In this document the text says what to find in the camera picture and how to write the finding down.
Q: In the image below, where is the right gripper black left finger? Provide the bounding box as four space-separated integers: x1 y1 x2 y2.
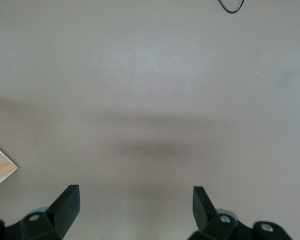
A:
19 184 81 240

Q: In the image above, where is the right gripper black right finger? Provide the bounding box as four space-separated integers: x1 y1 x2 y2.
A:
188 186 253 240

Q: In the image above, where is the thin black looped cable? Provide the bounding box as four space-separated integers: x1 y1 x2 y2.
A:
217 0 246 14

